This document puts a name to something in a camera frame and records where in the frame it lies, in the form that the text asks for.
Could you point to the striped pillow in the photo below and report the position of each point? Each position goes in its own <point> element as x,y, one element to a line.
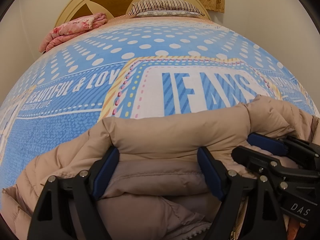
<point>162,5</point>

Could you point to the folded pink floral blanket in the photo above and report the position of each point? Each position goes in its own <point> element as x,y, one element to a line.
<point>75,28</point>

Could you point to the beige quilted puffer jacket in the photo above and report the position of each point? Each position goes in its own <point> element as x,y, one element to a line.
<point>175,135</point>

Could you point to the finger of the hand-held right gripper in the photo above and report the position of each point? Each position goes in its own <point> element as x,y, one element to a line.
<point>255,160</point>
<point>267,142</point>

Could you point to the cream wooden headboard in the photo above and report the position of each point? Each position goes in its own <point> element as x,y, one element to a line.
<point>75,5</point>

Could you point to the person's right forearm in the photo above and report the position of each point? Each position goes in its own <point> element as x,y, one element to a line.
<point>298,231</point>

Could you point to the grey patterned pillow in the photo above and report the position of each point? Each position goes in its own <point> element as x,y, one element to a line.
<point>165,14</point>

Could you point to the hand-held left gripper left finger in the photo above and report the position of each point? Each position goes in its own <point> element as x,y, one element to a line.
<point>106,175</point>

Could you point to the printed blue pink bedsheet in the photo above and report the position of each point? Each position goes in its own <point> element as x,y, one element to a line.
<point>75,105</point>

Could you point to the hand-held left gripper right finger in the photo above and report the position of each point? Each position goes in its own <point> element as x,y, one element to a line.
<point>210,175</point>

